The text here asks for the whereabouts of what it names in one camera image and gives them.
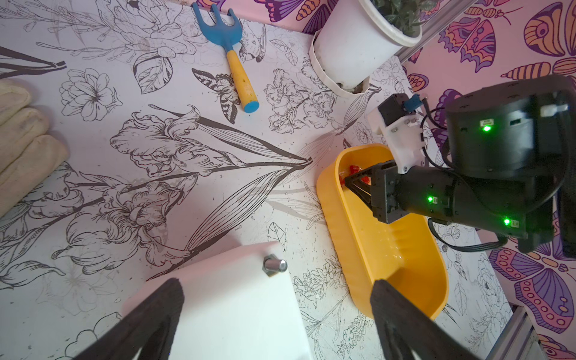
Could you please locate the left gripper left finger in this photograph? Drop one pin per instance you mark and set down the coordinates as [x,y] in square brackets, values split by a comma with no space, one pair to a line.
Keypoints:
[145,333]

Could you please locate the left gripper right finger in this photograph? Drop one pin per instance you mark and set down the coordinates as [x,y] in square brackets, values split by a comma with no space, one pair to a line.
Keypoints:
[407,333]

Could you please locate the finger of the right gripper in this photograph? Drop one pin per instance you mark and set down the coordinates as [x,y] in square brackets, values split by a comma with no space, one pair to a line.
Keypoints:
[363,193]
[355,180]

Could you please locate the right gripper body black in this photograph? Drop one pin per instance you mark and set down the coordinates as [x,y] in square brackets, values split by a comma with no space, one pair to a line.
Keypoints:
[422,190]

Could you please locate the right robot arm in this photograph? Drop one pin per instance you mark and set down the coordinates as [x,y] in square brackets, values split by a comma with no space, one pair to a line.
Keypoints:
[508,164]

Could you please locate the red sleeves in tray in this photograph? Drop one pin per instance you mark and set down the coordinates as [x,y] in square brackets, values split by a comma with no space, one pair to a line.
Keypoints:
[352,170]

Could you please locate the white block with screws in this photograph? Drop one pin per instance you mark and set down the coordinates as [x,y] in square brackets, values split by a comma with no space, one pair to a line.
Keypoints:
[234,309]

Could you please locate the steel screw right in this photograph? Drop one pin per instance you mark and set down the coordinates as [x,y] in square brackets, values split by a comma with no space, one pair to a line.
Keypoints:
[272,265]

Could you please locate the yellow plastic tray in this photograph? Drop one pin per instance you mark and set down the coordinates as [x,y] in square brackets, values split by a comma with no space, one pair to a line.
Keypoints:
[403,253]

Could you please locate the white pot green plant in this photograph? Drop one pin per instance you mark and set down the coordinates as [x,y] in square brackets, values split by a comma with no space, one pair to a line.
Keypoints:
[355,41]

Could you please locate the blue yellow garden fork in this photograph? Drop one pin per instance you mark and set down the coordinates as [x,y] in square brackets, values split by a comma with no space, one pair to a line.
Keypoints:
[226,36]

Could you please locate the beige work glove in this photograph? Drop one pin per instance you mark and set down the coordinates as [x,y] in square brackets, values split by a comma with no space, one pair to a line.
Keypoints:
[28,153]

